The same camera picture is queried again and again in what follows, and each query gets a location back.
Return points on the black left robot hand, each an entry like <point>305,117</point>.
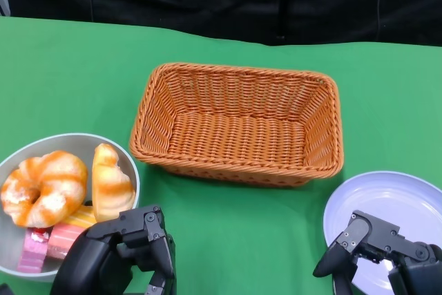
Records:
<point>100,257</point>

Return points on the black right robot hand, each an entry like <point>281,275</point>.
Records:
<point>373,236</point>

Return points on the salmon pink cake slice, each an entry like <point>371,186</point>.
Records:
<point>62,236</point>

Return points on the yellow layered cake slice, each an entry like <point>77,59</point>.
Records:
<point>81,217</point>

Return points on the magenta pink cake slice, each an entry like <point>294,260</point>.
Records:
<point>31,257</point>

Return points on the orange striped croissant bread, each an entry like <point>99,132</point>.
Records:
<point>110,184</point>

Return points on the grey-green bowl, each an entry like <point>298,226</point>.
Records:
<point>69,143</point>

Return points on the lavender plate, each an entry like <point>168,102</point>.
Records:
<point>380,191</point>

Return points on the orange wicker basket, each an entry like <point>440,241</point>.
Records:
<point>238,136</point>

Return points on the green tablecloth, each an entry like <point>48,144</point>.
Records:
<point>69,84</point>

